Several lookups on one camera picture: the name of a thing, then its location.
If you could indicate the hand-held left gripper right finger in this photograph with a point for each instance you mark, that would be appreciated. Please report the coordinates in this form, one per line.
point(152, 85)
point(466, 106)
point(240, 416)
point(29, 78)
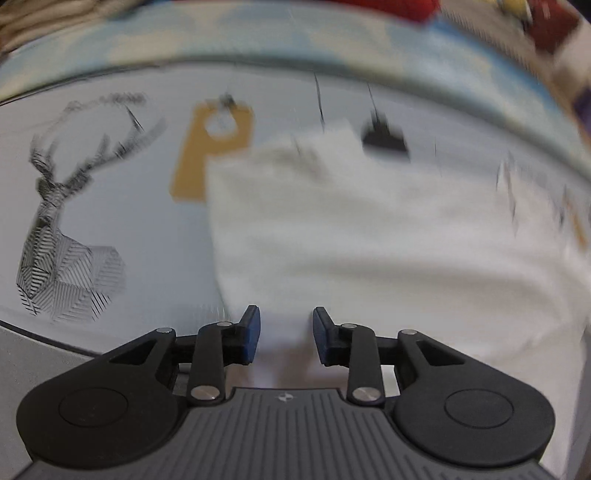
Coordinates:
point(321, 337)

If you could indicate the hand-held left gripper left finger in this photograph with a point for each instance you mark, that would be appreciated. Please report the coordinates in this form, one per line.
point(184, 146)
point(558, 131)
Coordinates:
point(251, 333)

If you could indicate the white long-sleeved shirt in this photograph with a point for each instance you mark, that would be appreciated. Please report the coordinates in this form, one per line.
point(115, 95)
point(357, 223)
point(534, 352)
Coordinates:
point(369, 230)

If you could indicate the deer print bed sheet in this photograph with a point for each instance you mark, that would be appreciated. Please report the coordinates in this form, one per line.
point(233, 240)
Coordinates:
point(115, 184)

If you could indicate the light blue folded blanket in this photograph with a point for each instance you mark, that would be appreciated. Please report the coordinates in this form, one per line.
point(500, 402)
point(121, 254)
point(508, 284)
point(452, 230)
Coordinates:
point(277, 32)

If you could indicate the folded red blanket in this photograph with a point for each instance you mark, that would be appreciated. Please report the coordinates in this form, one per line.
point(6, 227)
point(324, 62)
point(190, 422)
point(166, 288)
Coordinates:
point(422, 8)

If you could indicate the dark red cushion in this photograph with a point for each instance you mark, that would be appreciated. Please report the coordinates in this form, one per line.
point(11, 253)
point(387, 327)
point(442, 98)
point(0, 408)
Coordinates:
point(554, 34)

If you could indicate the yellow-headed plush doll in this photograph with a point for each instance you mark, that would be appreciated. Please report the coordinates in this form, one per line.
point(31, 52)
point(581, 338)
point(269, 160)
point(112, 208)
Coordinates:
point(515, 5)

